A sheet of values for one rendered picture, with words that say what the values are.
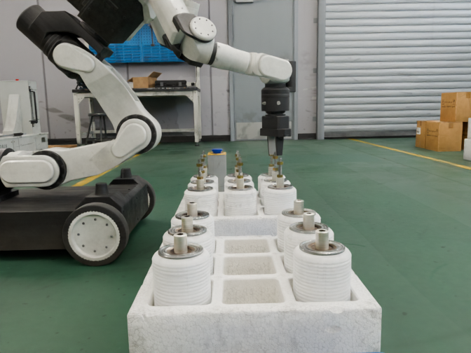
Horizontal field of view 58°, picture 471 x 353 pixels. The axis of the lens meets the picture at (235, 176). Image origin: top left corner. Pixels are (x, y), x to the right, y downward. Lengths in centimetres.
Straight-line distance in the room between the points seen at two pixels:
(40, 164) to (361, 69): 553
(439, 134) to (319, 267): 419
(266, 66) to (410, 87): 563
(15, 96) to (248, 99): 313
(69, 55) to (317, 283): 118
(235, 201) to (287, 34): 538
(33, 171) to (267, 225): 86
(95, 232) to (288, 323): 86
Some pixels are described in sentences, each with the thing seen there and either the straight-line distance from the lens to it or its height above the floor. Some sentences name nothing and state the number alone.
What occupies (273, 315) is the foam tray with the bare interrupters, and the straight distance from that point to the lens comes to 68.
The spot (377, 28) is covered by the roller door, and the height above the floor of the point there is 157.
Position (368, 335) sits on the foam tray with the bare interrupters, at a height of 14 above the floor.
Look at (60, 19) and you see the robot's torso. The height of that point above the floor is 79.
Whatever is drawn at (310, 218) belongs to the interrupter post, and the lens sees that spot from 83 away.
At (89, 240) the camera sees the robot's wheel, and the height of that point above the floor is 8.
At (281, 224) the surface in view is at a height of 23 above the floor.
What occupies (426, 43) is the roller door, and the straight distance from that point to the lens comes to 697.
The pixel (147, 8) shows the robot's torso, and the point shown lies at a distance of 153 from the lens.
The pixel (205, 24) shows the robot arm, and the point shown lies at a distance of 127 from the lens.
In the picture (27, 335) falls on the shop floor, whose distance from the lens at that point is 110.
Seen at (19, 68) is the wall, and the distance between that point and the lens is 703.
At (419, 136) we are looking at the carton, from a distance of 528.
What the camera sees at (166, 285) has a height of 21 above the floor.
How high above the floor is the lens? 49
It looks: 9 degrees down
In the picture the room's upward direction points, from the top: 1 degrees counter-clockwise
